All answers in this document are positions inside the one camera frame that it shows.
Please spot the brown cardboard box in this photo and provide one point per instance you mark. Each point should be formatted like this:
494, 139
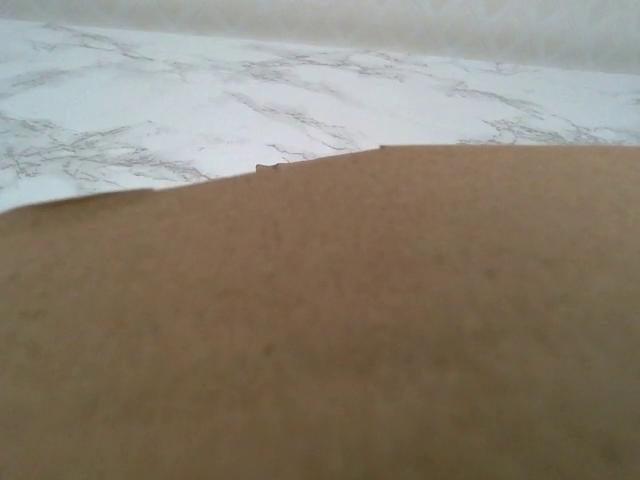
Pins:
320, 325

